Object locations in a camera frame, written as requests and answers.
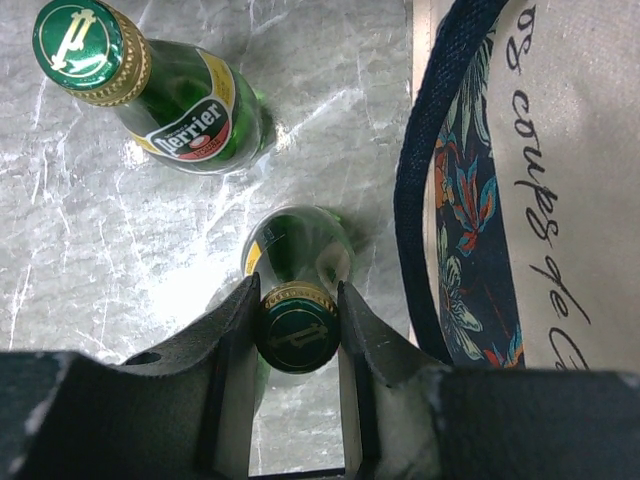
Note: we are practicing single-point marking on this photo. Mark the beige canvas tote bag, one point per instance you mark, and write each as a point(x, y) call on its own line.
point(517, 192)

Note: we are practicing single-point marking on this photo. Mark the green bottle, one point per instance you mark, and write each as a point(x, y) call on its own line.
point(301, 254)
point(186, 107)

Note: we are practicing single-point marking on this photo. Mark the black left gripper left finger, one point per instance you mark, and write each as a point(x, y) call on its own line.
point(182, 409)

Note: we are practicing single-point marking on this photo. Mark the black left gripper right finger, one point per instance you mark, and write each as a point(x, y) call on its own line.
point(407, 416)

